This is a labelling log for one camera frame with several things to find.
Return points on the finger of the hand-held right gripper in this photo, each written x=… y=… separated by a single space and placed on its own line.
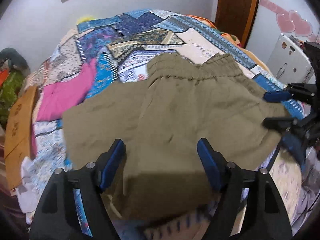
x=291 y=142
x=277 y=96

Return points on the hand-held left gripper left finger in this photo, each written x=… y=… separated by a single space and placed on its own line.
x=113 y=165

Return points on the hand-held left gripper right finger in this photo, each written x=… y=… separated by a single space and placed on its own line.
x=208 y=163

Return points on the olive green pants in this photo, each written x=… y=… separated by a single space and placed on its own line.
x=175 y=130

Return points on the white appliance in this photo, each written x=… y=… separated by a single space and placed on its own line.
x=287 y=57

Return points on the orange striped bed sheet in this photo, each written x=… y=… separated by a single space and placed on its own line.
x=225 y=33

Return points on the pink cloth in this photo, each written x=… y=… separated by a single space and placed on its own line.
x=62 y=96

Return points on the brown wooden door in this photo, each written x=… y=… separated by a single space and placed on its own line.
x=237 y=10

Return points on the wooden lap desk board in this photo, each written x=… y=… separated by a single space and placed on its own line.
x=21 y=130

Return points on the green storage basket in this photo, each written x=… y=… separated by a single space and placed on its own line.
x=10 y=95

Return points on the blue patchwork blanket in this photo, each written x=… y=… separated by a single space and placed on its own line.
x=140 y=42

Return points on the orange box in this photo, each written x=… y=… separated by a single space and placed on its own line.
x=3 y=76

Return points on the grey curved pillow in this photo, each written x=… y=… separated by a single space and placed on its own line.
x=16 y=57

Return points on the yellow curved object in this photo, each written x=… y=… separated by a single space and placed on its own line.
x=86 y=19

